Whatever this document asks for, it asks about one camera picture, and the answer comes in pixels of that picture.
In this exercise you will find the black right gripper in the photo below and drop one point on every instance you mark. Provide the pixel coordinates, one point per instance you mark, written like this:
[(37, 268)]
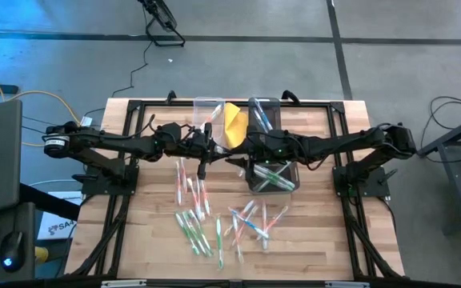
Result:
[(272, 150)]

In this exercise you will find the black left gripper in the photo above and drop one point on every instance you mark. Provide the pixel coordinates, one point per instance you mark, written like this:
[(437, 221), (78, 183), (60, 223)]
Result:
[(200, 146)]

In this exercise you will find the blue toothbrush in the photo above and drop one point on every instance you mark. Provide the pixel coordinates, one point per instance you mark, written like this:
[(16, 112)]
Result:
[(250, 226), (263, 116), (259, 121)]

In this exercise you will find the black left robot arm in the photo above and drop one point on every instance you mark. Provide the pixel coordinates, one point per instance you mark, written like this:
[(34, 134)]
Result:
[(106, 140)]

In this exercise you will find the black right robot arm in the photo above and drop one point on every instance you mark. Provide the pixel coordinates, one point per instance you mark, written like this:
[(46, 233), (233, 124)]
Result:
[(346, 142)]

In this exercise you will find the clear plastic bin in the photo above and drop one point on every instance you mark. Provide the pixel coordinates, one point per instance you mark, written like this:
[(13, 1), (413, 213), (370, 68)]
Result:
[(198, 106)]

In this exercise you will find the yellow cloth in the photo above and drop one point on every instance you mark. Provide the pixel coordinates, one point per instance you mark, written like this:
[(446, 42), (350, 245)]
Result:
[(236, 128)]

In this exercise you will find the dark translucent plastic bin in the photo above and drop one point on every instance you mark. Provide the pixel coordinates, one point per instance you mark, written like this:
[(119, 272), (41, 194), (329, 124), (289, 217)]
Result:
[(274, 110), (278, 190)]

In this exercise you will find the black metal floor stand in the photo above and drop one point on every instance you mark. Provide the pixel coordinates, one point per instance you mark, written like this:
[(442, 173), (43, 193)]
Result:
[(160, 12)]

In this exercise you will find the black diagonal bar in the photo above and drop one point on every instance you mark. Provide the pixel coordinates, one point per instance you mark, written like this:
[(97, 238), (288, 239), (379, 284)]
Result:
[(50, 202)]

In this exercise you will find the white printed box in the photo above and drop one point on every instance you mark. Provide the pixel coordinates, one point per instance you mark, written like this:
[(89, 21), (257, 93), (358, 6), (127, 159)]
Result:
[(60, 230)]

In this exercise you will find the black computer desk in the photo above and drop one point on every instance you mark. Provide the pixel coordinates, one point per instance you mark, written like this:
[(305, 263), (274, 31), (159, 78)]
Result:
[(22, 216)]

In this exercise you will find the small yellow object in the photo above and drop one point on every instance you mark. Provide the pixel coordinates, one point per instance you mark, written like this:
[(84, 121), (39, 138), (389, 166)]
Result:
[(41, 255)]

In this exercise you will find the black computer mouse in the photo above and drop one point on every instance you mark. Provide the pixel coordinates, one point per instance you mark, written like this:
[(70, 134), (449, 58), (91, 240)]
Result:
[(12, 248)]

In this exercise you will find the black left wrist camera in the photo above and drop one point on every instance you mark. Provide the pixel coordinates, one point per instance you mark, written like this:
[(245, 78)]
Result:
[(202, 170)]

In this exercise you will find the silver bracket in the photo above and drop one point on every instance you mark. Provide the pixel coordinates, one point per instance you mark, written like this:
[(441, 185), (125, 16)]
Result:
[(346, 285), (124, 284)]

